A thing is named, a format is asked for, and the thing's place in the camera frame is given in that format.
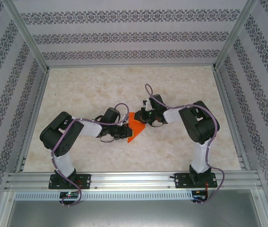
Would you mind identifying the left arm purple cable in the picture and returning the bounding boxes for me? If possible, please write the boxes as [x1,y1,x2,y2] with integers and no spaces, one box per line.
[51,103,129,208]

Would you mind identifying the slotted grey cable duct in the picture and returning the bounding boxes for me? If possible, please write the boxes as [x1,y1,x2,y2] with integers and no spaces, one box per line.
[14,191,194,201]

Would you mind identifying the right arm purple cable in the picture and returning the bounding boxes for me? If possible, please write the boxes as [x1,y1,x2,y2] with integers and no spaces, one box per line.
[145,84,225,205]

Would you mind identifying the grey metal sheet panel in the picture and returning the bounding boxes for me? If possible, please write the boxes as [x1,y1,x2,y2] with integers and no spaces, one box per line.
[6,200,262,227]

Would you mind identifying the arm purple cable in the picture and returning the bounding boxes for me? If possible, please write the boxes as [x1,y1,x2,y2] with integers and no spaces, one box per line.
[51,103,129,208]
[145,84,225,205]

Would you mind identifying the orange paper sheet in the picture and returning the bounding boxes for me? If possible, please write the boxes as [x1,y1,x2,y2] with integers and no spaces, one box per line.
[127,112,146,144]

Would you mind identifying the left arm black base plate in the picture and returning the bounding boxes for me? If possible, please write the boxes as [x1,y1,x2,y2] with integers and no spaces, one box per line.
[48,174,92,190]

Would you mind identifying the aluminium table side rail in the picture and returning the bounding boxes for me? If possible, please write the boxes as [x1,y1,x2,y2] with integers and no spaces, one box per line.
[15,68,52,173]
[213,66,252,171]

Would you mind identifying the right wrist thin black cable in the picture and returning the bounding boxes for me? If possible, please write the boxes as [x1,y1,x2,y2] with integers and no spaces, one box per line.
[151,119,166,128]

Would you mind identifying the aluminium frame post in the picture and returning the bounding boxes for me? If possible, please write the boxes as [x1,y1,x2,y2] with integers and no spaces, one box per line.
[212,0,259,71]
[4,0,51,71]

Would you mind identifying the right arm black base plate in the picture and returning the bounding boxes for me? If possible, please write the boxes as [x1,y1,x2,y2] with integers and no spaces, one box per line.
[174,172,218,189]

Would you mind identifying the aluminium mounting rail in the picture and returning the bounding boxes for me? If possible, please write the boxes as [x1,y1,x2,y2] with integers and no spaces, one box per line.
[5,172,263,190]

